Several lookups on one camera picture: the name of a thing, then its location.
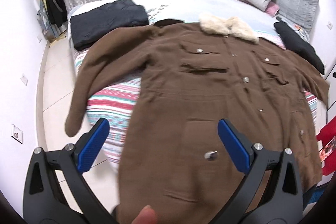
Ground folded dark garment on bed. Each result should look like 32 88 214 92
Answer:
70 0 149 51

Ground black sweater on bed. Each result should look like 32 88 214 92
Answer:
273 22 325 75

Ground patterned knit bedspread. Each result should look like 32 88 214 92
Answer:
68 0 320 167

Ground white wall socket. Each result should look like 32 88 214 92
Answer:
12 125 23 144

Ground person's thumb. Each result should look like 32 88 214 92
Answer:
131 205 157 224

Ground brown coat with fur collar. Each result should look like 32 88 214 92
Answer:
65 23 329 223

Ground pink pillow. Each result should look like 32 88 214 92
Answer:
265 1 280 17

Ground red plastic stool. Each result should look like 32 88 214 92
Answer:
317 117 336 176

